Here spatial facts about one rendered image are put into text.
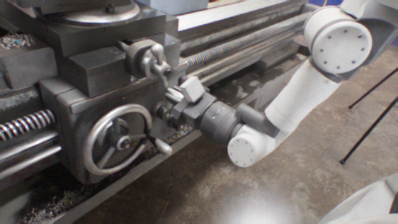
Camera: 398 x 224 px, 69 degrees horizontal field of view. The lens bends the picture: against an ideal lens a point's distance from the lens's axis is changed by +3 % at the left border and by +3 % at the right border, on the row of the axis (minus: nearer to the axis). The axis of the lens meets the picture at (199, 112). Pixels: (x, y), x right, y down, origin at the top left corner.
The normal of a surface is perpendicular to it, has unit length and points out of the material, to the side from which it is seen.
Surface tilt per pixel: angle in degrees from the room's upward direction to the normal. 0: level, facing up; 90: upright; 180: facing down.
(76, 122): 90
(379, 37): 86
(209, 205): 0
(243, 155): 76
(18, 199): 0
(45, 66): 90
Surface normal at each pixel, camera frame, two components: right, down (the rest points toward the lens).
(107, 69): 0.75, 0.47
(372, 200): 0.42, -0.44
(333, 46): -0.18, 0.50
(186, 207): 0.14, -0.80
